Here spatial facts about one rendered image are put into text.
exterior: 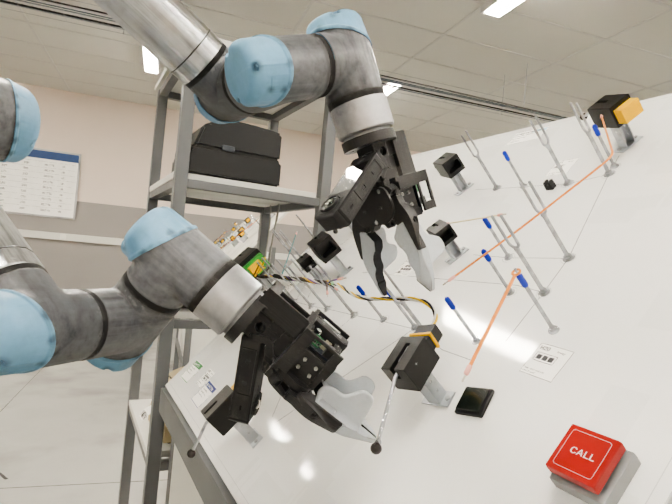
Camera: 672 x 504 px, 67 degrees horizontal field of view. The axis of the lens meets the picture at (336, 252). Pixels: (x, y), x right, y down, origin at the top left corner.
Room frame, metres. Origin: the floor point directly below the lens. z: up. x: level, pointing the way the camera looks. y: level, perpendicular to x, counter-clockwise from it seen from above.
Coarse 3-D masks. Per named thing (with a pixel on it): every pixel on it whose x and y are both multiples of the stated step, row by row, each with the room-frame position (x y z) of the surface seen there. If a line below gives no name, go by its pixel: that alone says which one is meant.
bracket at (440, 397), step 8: (432, 376) 0.66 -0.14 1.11; (432, 384) 0.66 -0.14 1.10; (440, 384) 0.67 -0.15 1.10; (424, 392) 0.67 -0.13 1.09; (432, 392) 0.66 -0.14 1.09; (440, 392) 0.67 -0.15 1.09; (448, 392) 0.67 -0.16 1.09; (424, 400) 0.69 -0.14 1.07; (432, 400) 0.67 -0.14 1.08; (440, 400) 0.67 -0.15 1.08; (448, 400) 0.66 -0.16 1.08
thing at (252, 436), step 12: (216, 396) 0.87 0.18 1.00; (228, 396) 0.84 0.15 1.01; (204, 408) 0.86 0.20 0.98; (216, 408) 0.83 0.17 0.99; (228, 408) 0.84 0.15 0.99; (216, 420) 0.83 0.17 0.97; (228, 420) 0.84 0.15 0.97; (240, 432) 0.86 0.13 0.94; (252, 432) 0.87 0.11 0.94; (252, 444) 0.87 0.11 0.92; (192, 456) 0.83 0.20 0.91
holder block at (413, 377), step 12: (396, 348) 0.66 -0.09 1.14; (408, 348) 0.65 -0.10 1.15; (420, 348) 0.64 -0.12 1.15; (432, 348) 0.65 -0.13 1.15; (396, 360) 0.65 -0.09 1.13; (408, 360) 0.63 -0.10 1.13; (420, 360) 0.64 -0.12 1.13; (432, 360) 0.65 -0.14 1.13; (384, 372) 0.65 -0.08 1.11; (396, 372) 0.63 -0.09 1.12; (408, 372) 0.62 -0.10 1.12; (420, 372) 0.63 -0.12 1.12; (396, 384) 0.66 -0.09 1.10; (408, 384) 0.64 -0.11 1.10; (420, 384) 0.63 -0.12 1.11
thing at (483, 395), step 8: (464, 392) 0.64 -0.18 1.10; (472, 392) 0.63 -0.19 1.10; (480, 392) 0.63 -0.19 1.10; (488, 392) 0.62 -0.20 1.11; (464, 400) 0.63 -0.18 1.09; (472, 400) 0.62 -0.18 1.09; (480, 400) 0.62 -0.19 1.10; (488, 400) 0.62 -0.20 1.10; (456, 408) 0.63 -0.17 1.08; (464, 408) 0.62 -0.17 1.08; (472, 408) 0.61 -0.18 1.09; (480, 408) 0.61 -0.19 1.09; (472, 416) 0.62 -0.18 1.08; (480, 416) 0.60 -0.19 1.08
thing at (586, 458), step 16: (576, 432) 0.48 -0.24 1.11; (592, 432) 0.47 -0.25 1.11; (560, 448) 0.47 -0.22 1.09; (576, 448) 0.46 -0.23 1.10; (592, 448) 0.45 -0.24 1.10; (608, 448) 0.45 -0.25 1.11; (624, 448) 0.44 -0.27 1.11; (560, 464) 0.46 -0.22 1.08; (576, 464) 0.45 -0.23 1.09; (592, 464) 0.44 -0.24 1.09; (608, 464) 0.44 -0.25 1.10; (576, 480) 0.44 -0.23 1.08; (592, 480) 0.43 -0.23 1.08
